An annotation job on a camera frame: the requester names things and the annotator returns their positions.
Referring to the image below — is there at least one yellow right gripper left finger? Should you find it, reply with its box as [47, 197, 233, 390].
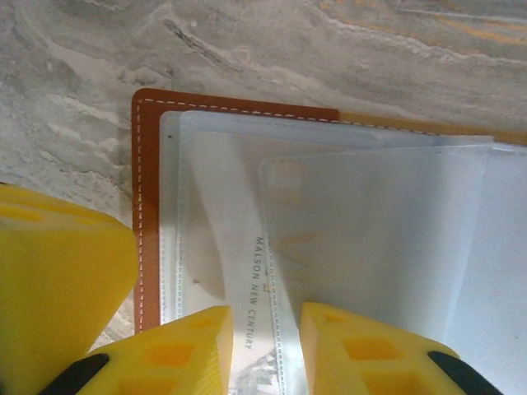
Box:
[40, 304, 235, 395]

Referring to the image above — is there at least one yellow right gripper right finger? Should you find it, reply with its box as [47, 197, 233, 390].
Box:
[299, 301, 506, 395]

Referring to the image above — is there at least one white Malson print card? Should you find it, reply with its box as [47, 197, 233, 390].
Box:
[187, 131, 301, 395]

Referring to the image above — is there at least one brown leather card holder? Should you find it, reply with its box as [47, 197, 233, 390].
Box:
[131, 87, 527, 395]

